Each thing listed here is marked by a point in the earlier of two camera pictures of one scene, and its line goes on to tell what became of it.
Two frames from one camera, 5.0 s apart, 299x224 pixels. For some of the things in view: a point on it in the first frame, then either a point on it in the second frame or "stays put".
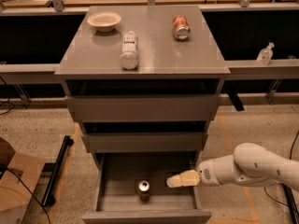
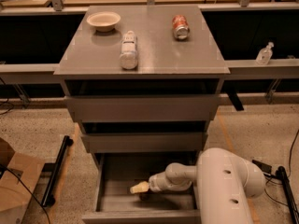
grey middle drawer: x=144 y=142 stays put
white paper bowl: x=104 y=21 stays put
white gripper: x=206 y=171 → x=154 y=182
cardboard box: x=19 y=176 stays put
